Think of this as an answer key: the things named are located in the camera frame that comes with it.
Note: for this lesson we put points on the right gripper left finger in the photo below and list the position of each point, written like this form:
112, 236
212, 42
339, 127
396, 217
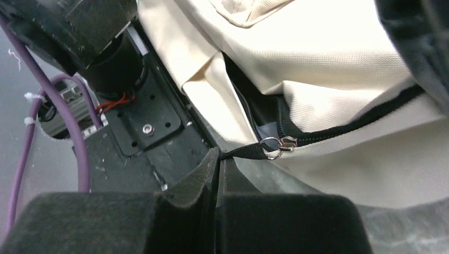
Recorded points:
197, 188

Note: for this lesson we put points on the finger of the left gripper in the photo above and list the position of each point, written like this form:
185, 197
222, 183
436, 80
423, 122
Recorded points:
419, 32

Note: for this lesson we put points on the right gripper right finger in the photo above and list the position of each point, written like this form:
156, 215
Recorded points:
232, 180

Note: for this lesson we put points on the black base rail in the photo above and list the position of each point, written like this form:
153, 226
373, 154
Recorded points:
151, 143

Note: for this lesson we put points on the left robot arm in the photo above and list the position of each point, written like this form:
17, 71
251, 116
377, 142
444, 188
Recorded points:
71, 34

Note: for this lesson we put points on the cream canvas backpack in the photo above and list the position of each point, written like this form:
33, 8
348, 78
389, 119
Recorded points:
331, 62

